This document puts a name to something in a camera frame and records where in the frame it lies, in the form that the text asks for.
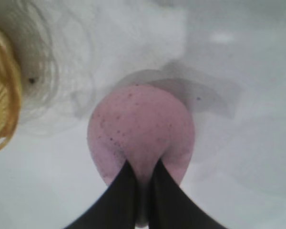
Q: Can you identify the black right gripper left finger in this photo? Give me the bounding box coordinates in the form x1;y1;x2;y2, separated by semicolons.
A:
64;160;140;229

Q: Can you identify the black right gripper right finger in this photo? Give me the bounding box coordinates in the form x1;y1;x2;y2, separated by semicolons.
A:
149;159;227;229

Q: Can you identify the pink peach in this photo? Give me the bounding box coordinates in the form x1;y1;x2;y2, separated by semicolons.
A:
87;83;196;228

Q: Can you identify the yellow woven wicker basket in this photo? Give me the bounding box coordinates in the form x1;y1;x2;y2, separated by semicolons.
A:
0;22;23;155

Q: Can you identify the clear plastic plate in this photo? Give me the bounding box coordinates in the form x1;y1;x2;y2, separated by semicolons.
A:
0;0;97;139

